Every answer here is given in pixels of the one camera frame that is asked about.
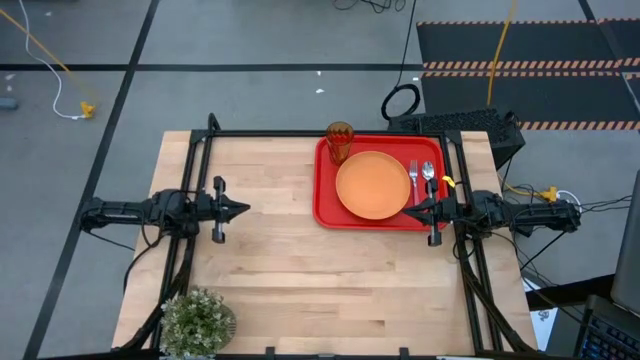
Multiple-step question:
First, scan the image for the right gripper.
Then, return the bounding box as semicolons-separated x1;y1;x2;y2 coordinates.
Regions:
402;177;461;248

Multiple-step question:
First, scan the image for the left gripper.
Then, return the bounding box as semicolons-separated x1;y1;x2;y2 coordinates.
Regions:
193;175;251;245

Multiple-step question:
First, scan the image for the fork with red handle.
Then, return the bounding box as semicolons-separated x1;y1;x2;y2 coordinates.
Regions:
408;159;420;206

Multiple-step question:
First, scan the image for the spoon with orange handle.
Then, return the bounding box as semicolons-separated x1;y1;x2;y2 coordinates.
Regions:
421;160;437;201

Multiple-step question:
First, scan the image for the orange plate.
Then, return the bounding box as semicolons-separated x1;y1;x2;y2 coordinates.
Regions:
335;150;412;221

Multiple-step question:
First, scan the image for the amber plastic cup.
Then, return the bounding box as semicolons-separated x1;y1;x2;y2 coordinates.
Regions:
325;121;356;167

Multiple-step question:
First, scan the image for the red plastic tray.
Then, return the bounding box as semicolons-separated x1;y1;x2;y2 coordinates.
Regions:
313;133;450;232

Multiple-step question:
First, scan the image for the black perforated box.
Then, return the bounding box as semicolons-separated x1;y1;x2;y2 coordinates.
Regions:
387;108;526;169

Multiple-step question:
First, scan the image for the small potted plant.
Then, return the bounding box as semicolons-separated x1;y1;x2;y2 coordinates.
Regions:
158;285;238;360

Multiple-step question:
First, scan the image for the white paper sheet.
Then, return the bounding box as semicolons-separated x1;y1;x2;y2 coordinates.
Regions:
521;277;557;352

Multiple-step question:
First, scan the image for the black hazard-striped floor mat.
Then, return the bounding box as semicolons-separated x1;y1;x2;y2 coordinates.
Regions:
416;18;640;71
421;71;640;132

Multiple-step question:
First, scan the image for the grey monitor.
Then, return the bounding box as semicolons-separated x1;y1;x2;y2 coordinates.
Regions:
610;169;640;316

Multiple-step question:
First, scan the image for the black keyboard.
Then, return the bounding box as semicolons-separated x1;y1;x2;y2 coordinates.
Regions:
574;294;640;360

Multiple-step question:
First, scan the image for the black metal table frame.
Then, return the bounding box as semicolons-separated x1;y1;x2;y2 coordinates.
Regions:
119;113;539;360

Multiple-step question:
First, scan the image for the black coiled cable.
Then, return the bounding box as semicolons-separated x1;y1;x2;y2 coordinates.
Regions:
380;0;422;121

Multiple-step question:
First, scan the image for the black base cable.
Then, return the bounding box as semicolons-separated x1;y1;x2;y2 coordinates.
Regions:
123;232;169;296

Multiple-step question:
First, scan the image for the yellow floor cable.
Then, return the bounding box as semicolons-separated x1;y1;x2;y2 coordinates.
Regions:
497;172;559;204

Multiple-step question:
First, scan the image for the short white cable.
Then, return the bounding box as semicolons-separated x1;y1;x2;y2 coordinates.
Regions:
555;188;582;207

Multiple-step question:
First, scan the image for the yellow hanging cable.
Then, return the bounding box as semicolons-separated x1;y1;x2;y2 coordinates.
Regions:
487;0;519;109

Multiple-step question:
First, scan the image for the black cable bundle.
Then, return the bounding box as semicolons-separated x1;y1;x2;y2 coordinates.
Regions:
499;194;634;301

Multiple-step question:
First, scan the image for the white floor cable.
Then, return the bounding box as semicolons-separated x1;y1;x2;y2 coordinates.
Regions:
17;0;86;121

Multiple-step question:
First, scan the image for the black cable tangle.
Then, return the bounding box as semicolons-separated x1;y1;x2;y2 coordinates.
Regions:
332;0;407;14

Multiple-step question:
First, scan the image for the orange floor cable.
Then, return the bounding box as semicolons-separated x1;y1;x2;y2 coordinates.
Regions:
0;7;97;120

